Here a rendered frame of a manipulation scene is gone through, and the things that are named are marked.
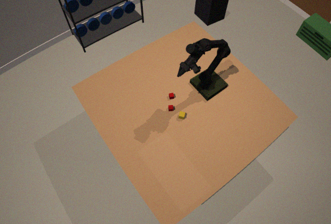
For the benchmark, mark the yellow cube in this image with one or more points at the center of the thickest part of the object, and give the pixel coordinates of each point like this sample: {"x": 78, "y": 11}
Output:
{"x": 181, "y": 115}

